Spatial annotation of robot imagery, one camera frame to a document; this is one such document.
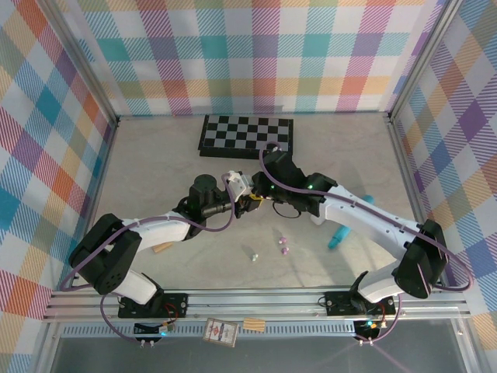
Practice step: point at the purple earbud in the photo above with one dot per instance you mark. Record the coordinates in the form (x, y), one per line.
(285, 251)
(282, 241)

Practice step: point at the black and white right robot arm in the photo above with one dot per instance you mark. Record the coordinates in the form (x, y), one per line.
(421, 264)

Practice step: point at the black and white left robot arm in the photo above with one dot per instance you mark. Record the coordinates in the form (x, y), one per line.
(108, 264)

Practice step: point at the black and silver chessboard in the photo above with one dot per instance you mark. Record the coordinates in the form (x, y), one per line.
(233, 134)

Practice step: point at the small wooden block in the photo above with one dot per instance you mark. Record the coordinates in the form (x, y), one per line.
(161, 248)

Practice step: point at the teal pen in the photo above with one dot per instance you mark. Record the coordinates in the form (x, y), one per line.
(338, 237)

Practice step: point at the striped wooden piece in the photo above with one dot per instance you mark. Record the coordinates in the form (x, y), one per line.
(254, 325)

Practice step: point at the playing card box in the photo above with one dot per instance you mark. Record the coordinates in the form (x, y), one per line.
(220, 332)

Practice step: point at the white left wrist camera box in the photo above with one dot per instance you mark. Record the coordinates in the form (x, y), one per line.
(240, 182)

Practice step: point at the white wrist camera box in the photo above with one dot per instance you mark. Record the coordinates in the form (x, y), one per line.
(240, 182)
(274, 147)

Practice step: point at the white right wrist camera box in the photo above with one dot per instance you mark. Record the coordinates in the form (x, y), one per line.
(274, 147)

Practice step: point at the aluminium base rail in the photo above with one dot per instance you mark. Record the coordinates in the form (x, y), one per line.
(252, 301)

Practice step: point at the aluminium table side rail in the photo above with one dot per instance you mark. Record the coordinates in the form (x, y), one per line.
(105, 163)
(404, 163)

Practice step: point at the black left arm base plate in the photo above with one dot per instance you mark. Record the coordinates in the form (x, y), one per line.
(174, 305)

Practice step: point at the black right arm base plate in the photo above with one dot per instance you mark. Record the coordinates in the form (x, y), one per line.
(338, 303)

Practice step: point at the aluminium frame post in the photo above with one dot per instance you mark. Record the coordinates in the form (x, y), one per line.
(83, 58)
(421, 58)

